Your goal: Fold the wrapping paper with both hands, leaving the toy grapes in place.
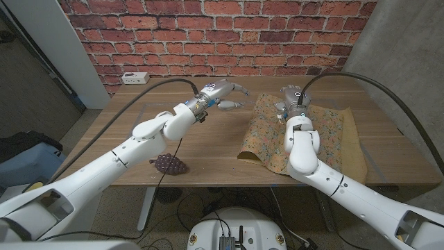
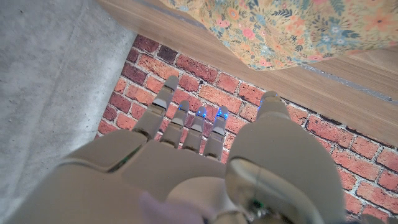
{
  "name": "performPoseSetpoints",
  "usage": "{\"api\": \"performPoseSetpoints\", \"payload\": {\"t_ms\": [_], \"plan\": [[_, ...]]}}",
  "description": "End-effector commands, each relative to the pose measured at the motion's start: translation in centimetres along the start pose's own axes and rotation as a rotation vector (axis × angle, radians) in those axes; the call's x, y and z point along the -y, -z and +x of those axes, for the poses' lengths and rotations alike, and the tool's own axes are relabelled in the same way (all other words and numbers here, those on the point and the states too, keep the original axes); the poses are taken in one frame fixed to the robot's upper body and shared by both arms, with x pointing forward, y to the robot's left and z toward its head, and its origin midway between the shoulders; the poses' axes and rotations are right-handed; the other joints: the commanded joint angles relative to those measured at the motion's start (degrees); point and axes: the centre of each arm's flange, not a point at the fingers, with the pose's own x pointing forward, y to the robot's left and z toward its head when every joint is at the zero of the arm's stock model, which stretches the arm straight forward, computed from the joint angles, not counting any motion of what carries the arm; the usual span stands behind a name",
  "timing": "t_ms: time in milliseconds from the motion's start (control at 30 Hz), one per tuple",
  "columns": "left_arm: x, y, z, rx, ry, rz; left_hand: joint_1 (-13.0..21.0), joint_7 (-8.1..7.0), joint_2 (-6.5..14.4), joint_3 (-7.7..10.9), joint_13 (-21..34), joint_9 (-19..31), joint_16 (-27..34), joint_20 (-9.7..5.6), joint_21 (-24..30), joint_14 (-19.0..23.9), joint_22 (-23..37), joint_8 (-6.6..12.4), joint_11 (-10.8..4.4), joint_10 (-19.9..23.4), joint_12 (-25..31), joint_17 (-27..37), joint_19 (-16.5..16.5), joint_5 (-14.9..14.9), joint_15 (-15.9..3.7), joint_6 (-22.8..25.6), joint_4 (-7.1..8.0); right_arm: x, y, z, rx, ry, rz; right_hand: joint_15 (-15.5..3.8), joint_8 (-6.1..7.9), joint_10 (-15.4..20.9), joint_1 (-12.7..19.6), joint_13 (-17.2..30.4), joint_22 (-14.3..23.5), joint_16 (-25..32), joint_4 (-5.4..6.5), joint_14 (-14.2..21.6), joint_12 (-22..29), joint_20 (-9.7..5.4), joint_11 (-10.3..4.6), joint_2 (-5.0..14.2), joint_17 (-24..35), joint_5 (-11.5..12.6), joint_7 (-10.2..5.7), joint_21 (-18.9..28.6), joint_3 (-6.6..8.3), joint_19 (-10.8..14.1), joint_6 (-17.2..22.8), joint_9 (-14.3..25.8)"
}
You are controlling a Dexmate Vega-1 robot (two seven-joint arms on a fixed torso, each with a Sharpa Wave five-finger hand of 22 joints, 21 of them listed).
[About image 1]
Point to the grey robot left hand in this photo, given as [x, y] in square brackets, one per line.
[213, 93]

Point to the dark round floor fan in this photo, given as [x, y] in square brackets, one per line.
[168, 195]

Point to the small grey electronics box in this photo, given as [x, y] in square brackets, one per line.
[227, 243]

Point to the blue plastic bin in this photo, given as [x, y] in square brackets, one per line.
[27, 166]

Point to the black cloth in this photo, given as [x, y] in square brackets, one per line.
[21, 140]

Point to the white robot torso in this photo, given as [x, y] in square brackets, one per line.
[236, 222]

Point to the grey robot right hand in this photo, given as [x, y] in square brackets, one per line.
[293, 99]

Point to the black antenna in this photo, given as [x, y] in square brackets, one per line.
[241, 236]

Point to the white power strip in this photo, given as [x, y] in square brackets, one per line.
[135, 78]

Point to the grey table leg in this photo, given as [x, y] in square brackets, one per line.
[327, 217]

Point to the brown floral wrapping paper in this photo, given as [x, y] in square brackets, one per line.
[263, 139]

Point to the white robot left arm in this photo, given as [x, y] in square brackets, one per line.
[104, 166]

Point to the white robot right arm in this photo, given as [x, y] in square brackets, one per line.
[347, 194]

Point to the purple toy grapes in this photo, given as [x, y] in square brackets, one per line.
[170, 165]

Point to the red brick printed backdrop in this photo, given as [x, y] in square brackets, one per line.
[208, 34]

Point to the white table leg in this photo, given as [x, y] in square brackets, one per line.
[145, 208]

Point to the black yellow foot pedal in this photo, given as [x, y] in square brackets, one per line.
[33, 187]

